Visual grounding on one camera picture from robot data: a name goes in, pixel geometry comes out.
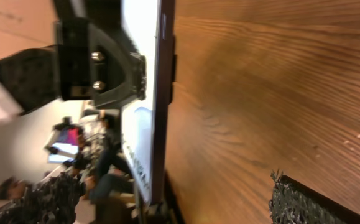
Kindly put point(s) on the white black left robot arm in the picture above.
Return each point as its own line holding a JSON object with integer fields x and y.
{"x": 92, "y": 58}

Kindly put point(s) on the background computer monitor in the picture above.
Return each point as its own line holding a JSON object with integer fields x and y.
{"x": 62, "y": 145}

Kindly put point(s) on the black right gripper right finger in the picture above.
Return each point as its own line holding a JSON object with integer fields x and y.
{"x": 294, "y": 203}

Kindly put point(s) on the blue Galaxy smartphone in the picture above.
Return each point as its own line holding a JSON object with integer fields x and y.
{"x": 150, "y": 24}

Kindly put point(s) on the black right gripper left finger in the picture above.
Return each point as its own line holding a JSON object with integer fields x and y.
{"x": 54, "y": 201}

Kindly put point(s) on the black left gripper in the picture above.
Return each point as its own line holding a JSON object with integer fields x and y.
{"x": 92, "y": 59}

